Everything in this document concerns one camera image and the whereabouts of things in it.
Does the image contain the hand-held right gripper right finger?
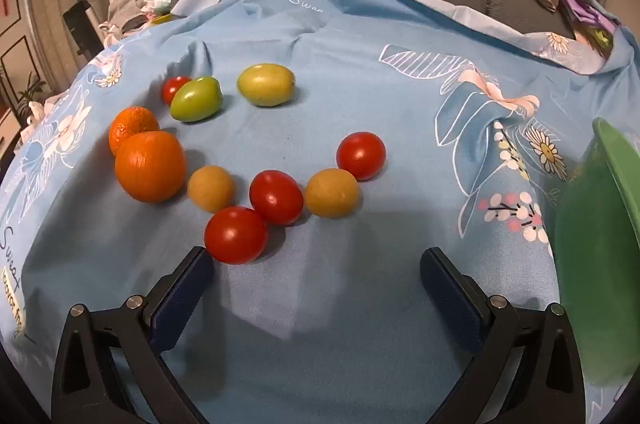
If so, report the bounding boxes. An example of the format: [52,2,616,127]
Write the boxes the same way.
[419,247,586,424]

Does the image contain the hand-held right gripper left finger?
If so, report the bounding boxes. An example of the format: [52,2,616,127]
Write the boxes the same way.
[50,246,216,424]

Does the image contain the small yellow round fruit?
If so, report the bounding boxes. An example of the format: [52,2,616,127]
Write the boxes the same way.
[187,165,236,213]

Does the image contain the large orange mandarin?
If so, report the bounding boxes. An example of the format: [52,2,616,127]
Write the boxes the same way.
[114,130,187,204]

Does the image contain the green plastic bowl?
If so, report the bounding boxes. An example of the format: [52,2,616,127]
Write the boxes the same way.
[552,117,640,390]

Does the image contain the large yellow round fruit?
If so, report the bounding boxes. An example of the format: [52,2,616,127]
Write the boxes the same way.
[305,168,361,219]

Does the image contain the small orange mandarin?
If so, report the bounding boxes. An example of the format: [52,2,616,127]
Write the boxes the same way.
[108,106,161,157]

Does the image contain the green tomato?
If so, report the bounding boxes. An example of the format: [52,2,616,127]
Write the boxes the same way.
[170,76,224,123]

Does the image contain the small red cherry tomato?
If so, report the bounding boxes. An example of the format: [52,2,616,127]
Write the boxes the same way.
[161,76,193,106]

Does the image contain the blue floral bed sheet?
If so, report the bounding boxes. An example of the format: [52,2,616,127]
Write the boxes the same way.
[0,0,640,424]

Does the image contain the yellow-green oval fruit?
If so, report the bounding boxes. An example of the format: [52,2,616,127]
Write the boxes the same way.
[236,63,296,107]

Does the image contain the framed plant picture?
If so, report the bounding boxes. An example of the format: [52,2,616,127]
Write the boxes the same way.
[0,36,51,115]

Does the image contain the mixed clothes pile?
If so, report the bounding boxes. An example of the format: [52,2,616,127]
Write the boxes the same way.
[97,0,173,42]

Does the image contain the yellow-green cloth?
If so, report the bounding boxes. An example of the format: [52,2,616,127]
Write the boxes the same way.
[587,26,613,55]

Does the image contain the purple cloth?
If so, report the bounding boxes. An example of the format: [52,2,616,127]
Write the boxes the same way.
[557,0,621,40]

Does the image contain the red wall picture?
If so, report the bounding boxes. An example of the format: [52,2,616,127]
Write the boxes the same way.
[0,0,23,35]

